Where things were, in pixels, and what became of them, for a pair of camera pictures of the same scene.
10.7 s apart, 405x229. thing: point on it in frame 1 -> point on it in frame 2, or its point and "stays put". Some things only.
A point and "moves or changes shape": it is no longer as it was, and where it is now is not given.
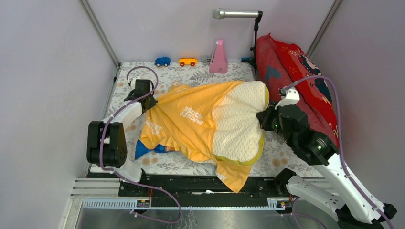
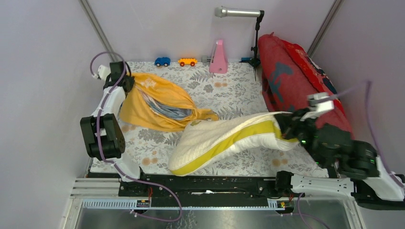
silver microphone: x=219 y=14 stays put
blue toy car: x=162 y=61 stays put
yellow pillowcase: x=182 y=119 moves or changes shape
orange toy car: x=191 y=61 stays put
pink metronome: x=218 y=63 stays put
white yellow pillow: x=239 y=138 -> x=202 y=139
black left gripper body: x=151 y=101 -> x=130 y=79
